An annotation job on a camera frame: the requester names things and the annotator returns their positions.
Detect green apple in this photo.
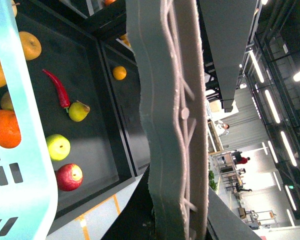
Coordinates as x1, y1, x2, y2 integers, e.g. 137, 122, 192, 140
45, 134, 71, 161

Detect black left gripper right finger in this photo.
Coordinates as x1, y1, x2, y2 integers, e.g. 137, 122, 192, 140
199, 0, 257, 112

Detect large orange front centre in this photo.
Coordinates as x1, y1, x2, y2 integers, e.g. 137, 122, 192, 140
0, 109, 21, 149

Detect yellow green pear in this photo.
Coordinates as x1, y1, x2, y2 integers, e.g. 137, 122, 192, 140
68, 101, 91, 122

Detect red apple front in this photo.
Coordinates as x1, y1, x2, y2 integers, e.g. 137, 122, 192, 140
55, 163, 84, 192

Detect golden round pear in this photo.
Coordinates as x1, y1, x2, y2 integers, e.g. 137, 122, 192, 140
19, 31, 42, 61

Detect red chili pepper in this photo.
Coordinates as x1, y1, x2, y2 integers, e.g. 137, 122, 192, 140
42, 69, 71, 112

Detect orange on right tray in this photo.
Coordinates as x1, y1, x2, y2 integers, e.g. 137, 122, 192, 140
112, 66, 127, 81

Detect grey basket handle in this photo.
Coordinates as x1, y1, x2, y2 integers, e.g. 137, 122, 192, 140
125, 0, 209, 240

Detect brown kiwi lower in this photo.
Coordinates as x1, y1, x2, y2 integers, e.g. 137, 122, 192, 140
0, 91, 14, 111

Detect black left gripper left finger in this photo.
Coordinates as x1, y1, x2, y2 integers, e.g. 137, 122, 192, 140
101, 169, 260, 240

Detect large light blue basket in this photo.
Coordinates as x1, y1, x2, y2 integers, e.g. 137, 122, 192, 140
0, 0, 59, 240

